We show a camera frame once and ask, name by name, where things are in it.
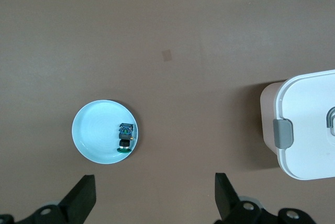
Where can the light blue round plate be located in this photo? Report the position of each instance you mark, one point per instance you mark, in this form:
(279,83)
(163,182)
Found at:
(96,129)

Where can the white lunch box grey clips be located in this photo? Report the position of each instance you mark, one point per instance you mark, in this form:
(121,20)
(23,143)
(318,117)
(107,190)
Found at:
(308,129)

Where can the green blue push button switch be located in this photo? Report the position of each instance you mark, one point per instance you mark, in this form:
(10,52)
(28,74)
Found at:
(125,136)

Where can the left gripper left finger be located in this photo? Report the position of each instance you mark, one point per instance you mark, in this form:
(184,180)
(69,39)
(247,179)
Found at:
(76,203)

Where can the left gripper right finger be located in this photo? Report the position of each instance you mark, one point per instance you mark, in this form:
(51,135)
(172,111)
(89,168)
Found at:
(227,203)

